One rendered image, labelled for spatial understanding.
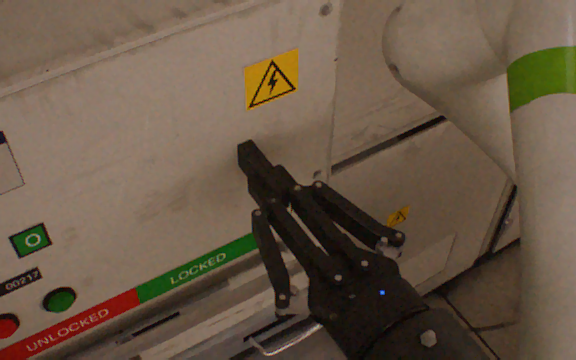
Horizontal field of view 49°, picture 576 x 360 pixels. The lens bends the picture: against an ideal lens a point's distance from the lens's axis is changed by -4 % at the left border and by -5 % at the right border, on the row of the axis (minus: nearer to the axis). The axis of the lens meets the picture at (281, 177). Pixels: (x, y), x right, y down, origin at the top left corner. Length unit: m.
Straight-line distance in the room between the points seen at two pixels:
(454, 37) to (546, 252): 0.24
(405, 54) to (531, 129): 0.19
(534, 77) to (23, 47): 0.42
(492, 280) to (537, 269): 1.53
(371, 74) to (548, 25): 0.52
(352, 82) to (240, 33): 0.54
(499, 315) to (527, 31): 1.50
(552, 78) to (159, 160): 0.35
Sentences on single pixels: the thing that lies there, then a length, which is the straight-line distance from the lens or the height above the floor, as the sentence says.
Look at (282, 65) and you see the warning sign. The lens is 0.58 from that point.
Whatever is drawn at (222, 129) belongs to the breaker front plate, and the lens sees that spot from 0.59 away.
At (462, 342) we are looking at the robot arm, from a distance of 0.48.
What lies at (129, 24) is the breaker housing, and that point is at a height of 1.39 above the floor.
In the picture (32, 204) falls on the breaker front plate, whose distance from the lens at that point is 0.56.
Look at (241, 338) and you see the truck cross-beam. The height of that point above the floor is 0.90.
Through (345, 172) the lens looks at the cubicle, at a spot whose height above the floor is 0.79.
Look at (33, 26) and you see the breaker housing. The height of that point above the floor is 1.39.
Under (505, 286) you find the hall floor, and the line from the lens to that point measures 2.10.
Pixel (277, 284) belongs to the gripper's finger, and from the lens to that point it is 0.52.
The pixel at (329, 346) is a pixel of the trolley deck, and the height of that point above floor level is 0.85.
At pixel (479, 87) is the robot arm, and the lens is 0.74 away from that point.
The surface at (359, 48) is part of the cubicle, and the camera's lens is 1.02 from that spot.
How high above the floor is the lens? 1.68
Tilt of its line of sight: 48 degrees down
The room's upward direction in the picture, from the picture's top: straight up
